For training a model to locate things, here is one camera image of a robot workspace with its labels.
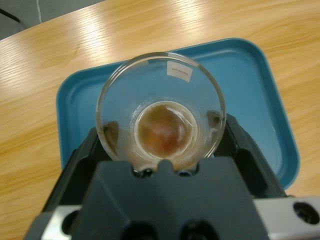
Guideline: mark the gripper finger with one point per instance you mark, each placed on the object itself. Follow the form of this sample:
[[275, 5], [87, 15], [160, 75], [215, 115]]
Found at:
[[72, 172], [252, 165]]

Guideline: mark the clear glass cup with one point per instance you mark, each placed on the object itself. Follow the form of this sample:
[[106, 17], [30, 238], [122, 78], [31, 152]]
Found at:
[[162, 130]]

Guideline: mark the teal plastic tray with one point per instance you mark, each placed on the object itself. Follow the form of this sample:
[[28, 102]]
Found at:
[[250, 100]]

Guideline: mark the black stand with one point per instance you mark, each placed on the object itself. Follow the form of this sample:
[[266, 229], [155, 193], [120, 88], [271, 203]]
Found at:
[[10, 16]]

